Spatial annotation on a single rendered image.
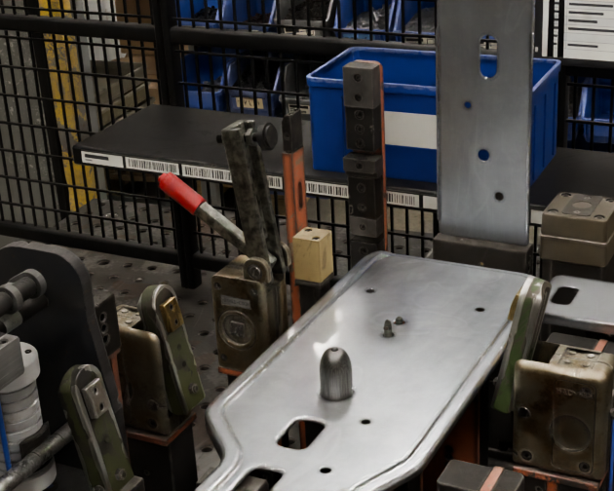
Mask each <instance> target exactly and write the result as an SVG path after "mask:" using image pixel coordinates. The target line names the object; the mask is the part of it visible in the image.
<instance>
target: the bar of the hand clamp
mask: <svg viewBox="0 0 614 491"><path fill-rule="evenodd" d="M216 141H217V143H218V144H220V143H223V146H224V148H225V153H226V157H227V162H228V166H229V170H230V175H231V179H232V184H233V188H234V193H235V197H236V202H237V207H238V211H239V215H240V219H241V224H242V229H243V233H244V238H245V242H246V247H247V251H248V256H249V258H251V257H260V258H263V259H264V260H266V261H267V262H268V264H269V266H270V269H271V282H270V283H268V284H271V283H273V282H274V278H273V274H283V273H284V272H285V271H286V265H285V260H284V256H283V251H282V247H281V242H280V237H279V232H278V227H277V223H276V218H275V213H274V209H273V204H272V200H271V195H270V190H269V185H268V180H267V175H266V171H265V167H264V162H263V157H262V152H261V149H262V150H264V151H270V150H273V149H274V147H275V146H276V144H277V141H278V133H277V130H276V128H275V127H274V126H273V124H272V123H262V124H261V125H260V126H259V128H258V129H257V128H256V124H255V121H254V120H238V121H236V122H234V123H233V124H231V125H229V126H228V127H226V128H224V129H223V130H221V134H218V135H217V136H216ZM268 251H269V252H270V253H271V254H273V255H274V256H275V257H276V258H277V262H276V264H275V265H274V267H273V268H271V263H270V259H269V254H268Z"/></svg>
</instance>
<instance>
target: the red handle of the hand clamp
mask: <svg viewBox="0 0 614 491"><path fill-rule="evenodd" d="M158 181H159V182H160V183H159V186H158V187H159V188H160V189H161V190H162V191H164V192H165V193H166V194H167V195H169V196H170V197H171V198H172V199H174V200H175V201H176V202H177V203H179V204H180V205H181V206H182V207H184V208H185V209H186V210H187V211H189V212H190V213H191V214H192V215H196V216H198V217H199V218H200V219H201V220H203V221H204V222H205V223H206V224H208V225H209V226H210V227H211V228H212V229H213V230H214V231H215V232H217V233H218V234H219V235H220V236H222V237H223V238H224V239H225V240H227V241H228V242H229V243H230V244H232V245H233V246H234V247H235V248H237V249H238V250H239V251H240V252H242V253H243V254H244V255H245V256H247V257H249V256H248V251H247V247H246V242H245V238H244V233H243V231H242V230H241V229H239V228H238V227H237V226H236V225H234V224H233V223H232V222H231V221H229V220H228V219H227V218H226V217H224V216H223V215H222V214H221V213H219V212H218V211H217V210H216V209H214V208H213V207H212V206H210V205H209V204H208V203H207V200H206V199H204V198H203V197H202V196H201V195H199V194H198V193H197V192H196V191H194V190H193V189H192V188H191V187H189V186H188V185H187V184H186V183H184V182H183V181H182V180H181V179H179V178H178V177H177V176H176V175H174V174H173V173H172V172H171V171H170V172H169V173H163V174H162V175H161V176H160V177H159V179H158ZM268 254H269V259H270V263H271V268H273V267H274V265H275V264H276V262H277V258H276V257H275V256H274V255H273V254H271V253H270V252H269V251H268Z"/></svg>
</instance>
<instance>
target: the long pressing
mask: <svg viewBox="0 0 614 491"><path fill-rule="evenodd" d="M528 276H529V275H528V274H525V273H519V272H513V271H506V270H500V269H493V268H487V267H481V266H474V265H468V264H461V263H455V262H448V261H442V260H436V259H430V258H423V257H417V256H410V255H404V254H396V253H392V252H389V251H384V250H378V251H375V252H372V253H370V254H368V255H366V256H365V257H364V258H362V259H361V260H360V261H359V262H358V263H357V264H356V265H355V266H354V267H353V268H352V269H351V270H350V271H349V272H348V273H347V274H346V275H344V276H343V277H342V278H341V279H340V280H339V281H338V282H337V283H336V284H335V285H334V286H333V287H332V288H331V289H330V290H329V291H328V292H327V293H326V294H324V295H323V296H322V297H321V298H320V299H319V300H318V301H317V302H316V303H315V304H314V305H313V306H312V307H311V308H310V309H309V310H308V311H307V312H306V313H304V314H303V315H302V316H301V317H300V318H299V319H298V320H297V321H296V322H295V323H294V324H293V325H292V326H291V327H290V328H289V329H288V330H287V331H286V332H284V333H283V334H282V335H281V336H280V337H279V338H278V339H277V340H276V341H275V342H274V343H273V344H272V345H271V346H270V347H269V348H268V349H267V350H266V351H265V352H263V353H262V354H261V355H260V356H259V357H258V358H257V359H256V360H255V361H254V362H253V363H252V364H251V365H250V366H249V367H248V368H247V369H246V370H245V371H243V372H242V373H241V374H240V375H239V376H238V377H237V378H236V379H235V380H234V381H233V382H232V383H231V384H230V385H229V386H228V387H227V388H226V389H225V390H223V391H222V392H221V393H220V394H219V395H218V396H217V397H216V398H215V399H214V400H213V401H212V402H211V403H210V404H209V406H208V407H207V409H206V412H205V423H206V430H207V433H208V435H209V437H210V439H211V442H212V444H213V446H214V448H215V450H216V452H217V454H218V456H219V458H220V463H219V464H218V466H217V467H216V468H215V469H214V470H213V471H212V472H211V474H210V475H209V476H208V477H207V478H206V479H205V480H204V481H203V482H202V483H201V484H200V485H199V486H198V487H197V488H196V489H195V490H194V491H234V490H235V489H236V488H237V487H238V486H239V485H240V484H241V483H242V481H243V480H244V479H245V478H246V477H247V476H248V475H249V474H250V473H251V472H252V471H254V470H257V469H264V470H268V471H272V472H278V473H279V474H280V475H281V476H282V477H281V478H280V480H279V481H278V482H277V483H276V484H275V485H274V486H273V488H272V489H271V490H270V491H338V490H339V489H340V488H342V487H345V488H347V489H349V490H352V491H393V490H395V489H397V488H398V487H400V486H402V485H404V484H406V483H407V482H409V481H411V480H412V479H413V478H415V477H416V476H418V475H419V474H420V473H422V472H423V471H425V469H426V468H427V467H428V465H429V464H430V463H431V461H432V460H433V458H434V457H435V455H436V454H437V453H438V451H439V450H440V448H441V446H442V445H443V443H444V442H445V441H446V439H447V438H448V436H449V435H450V433H451V432H452V431H453V429H454V428H455V426H456V425H457V423H458V422H459V420H460V419H461V418H462V416H463V415H464V413H465V412H466V410H467V409H468V407H469V406H470V405H471V403H472V402H473V400H474V399H475V397H476V396H477V395H478V393H479V392H480V390H481V388H482V387H483V385H484V384H485V383H486V381H487V380H488V378H489V377H490V375H491V374H492V373H493V371H494V370H495V368H496V367H497V365H498V364H499V362H500V361H501V360H502V358H503V356H504V353H505V349H506V345H507V341H508V337H509V334H510V330H511V326H512V322H513V321H510V320H508V315H509V312H510V308H511V304H512V302H513V300H514V298H515V296H516V294H517V293H518V291H519V290H520V288H521V287H522V286H523V285H524V283H525V281H526V279H527V277H528ZM367 290H374V292H371V293H369V292H366V291H367ZM478 308H481V309H484V311H482V312H479V311H476V309H478ZM396 317H402V318H403V321H404V324H394V322H395V321H396ZM385 320H390V321H391V323H392V334H394V336H392V337H384V336H383V334H384V329H383V327H384V322H385ZM334 346H335V347H340V348H342V349H344V350H345V351H346V352H347V354H348V355H349V357H350V360H351V363H352V371H353V391H354V393H353V395H352V396H351V397H349V398H347V399H344V400H339V401H333V400H327V399H324V398H323V397H322V396H321V395H320V392H321V387H320V361H321V357H322V355H323V353H324V351H325V350H326V349H328V348H330V347H334ZM362 420H368V421H369V422H370V423H369V424H362V423H361V421H362ZM300 421H308V422H312V423H317V424H320V425H323V426H324V429H323V430H322V431H321V432H320V433H319V434H318V435H317V437H316V438H315V439H314V440H313V441H312V442H311V444H310V445H309V446H308V447H306V448H304V449H299V450H296V449H291V448H286V447H283V446H280V445H278V442H279V441H280V440H281V438H282V437H283V436H284V435H285V434H286V433H287V432H288V431H289V430H290V428H291V427H292V426H293V425H294V424H295V423H297V422H300ZM324 468H328V469H330V472H328V473H322V472H320V470H321V469H324Z"/></svg>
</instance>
